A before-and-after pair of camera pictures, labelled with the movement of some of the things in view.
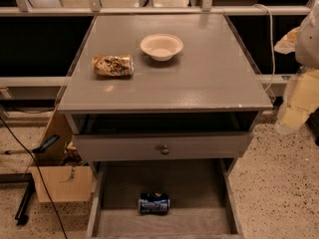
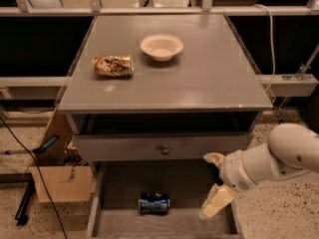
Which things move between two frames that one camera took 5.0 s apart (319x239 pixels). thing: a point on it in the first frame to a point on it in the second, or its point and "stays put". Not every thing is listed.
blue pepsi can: [155, 202] stays put
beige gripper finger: [301, 99] to [217, 199]
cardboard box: [65, 183] stays put
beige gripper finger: [287, 44] to [217, 158]
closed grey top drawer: [161, 146] stays put
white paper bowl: [161, 47] stays put
